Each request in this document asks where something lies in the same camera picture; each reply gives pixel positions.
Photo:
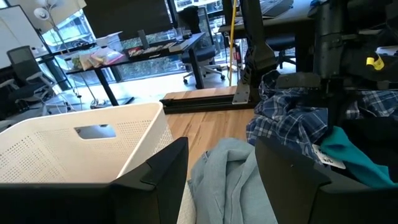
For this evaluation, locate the black desk with clutter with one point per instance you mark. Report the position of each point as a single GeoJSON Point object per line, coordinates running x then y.
{"type": "Point", "coordinates": [149, 56]}

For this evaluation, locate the black metal table frame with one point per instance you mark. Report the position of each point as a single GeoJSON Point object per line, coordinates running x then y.
{"type": "Point", "coordinates": [258, 56]}

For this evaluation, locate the white paper tag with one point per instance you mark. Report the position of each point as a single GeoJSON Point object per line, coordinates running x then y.
{"type": "Point", "coordinates": [326, 158]}

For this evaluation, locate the teal garment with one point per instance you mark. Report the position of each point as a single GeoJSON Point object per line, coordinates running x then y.
{"type": "Point", "coordinates": [354, 158]}

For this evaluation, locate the grey-blue shirt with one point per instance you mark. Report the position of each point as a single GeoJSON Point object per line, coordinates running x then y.
{"type": "Point", "coordinates": [230, 180]}

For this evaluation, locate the whiteboard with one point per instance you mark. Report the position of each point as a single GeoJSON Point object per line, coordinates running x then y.
{"type": "Point", "coordinates": [15, 37]}

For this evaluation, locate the large black monitor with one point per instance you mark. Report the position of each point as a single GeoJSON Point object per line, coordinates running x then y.
{"type": "Point", "coordinates": [127, 18]}

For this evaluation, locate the white floor lamp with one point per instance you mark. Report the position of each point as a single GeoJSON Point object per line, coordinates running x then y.
{"type": "Point", "coordinates": [46, 11]}

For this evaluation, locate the white perforated laundry basket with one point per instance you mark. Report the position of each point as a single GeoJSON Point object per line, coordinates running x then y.
{"type": "Point", "coordinates": [62, 155]}

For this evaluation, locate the white office chair dark seat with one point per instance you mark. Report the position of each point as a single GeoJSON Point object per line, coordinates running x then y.
{"type": "Point", "coordinates": [202, 53]}

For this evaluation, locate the blue plaid shirt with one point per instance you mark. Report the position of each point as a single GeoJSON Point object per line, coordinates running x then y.
{"type": "Point", "coordinates": [289, 118]}

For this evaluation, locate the black mesh office chair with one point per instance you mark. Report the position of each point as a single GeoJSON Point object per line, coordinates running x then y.
{"type": "Point", "coordinates": [28, 77]}

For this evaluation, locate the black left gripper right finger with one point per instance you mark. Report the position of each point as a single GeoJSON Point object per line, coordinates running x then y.
{"type": "Point", "coordinates": [311, 202]}

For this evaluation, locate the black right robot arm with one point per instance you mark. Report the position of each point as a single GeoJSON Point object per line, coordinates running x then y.
{"type": "Point", "coordinates": [328, 37]}

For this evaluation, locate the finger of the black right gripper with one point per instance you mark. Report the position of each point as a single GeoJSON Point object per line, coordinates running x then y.
{"type": "Point", "coordinates": [335, 112]}

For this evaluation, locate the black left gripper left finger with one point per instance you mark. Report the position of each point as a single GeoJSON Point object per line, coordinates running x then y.
{"type": "Point", "coordinates": [93, 202]}

